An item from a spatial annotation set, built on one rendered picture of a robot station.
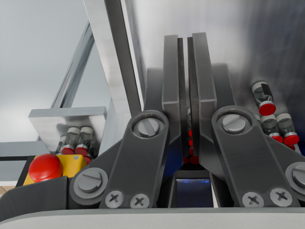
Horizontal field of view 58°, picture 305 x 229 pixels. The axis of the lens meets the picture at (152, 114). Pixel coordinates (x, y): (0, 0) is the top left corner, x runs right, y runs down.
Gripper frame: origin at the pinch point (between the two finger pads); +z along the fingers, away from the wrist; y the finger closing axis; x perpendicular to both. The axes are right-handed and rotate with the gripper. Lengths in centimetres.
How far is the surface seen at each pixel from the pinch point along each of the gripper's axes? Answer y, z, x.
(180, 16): -0.2, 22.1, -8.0
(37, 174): -18.3, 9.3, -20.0
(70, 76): -32, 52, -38
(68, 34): -55, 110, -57
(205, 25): 2.6, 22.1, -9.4
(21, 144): -34, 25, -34
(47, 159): -17.7, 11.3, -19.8
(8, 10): -79, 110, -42
